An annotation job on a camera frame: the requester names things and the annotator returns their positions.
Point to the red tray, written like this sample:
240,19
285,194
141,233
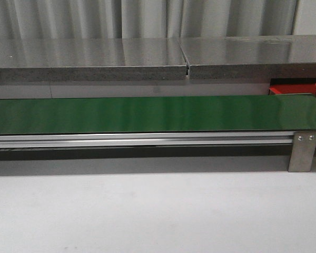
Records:
292,86

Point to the left grey stone slab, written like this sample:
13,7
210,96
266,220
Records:
117,59

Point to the grey stone slab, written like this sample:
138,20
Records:
117,59
256,57

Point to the right grey stone slab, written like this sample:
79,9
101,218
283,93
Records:
256,57

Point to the green conveyor belt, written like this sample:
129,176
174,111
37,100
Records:
158,114

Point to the grey curtain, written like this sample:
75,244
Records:
155,19

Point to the aluminium conveyor frame rail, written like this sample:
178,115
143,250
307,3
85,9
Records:
159,139

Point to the steel conveyor support bracket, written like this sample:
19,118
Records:
304,144

